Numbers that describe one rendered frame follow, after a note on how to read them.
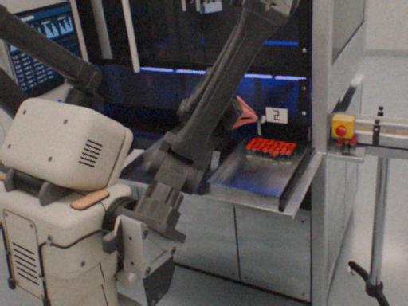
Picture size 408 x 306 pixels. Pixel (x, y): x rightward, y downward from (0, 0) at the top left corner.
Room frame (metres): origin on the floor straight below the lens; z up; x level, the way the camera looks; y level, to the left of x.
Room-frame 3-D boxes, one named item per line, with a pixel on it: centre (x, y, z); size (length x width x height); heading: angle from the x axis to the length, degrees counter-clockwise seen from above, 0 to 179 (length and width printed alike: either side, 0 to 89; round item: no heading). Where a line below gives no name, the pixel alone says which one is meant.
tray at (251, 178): (1.26, -0.09, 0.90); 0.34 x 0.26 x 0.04; 153
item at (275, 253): (2.26, 0.35, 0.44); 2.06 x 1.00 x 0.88; 64
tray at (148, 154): (1.51, 0.16, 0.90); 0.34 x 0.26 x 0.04; 154
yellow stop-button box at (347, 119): (1.36, -0.42, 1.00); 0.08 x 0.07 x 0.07; 154
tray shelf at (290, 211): (1.38, 0.04, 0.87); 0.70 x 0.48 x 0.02; 64
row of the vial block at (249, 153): (1.34, -0.13, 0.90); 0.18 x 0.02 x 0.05; 63
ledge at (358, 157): (1.39, -0.45, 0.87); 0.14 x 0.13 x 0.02; 154
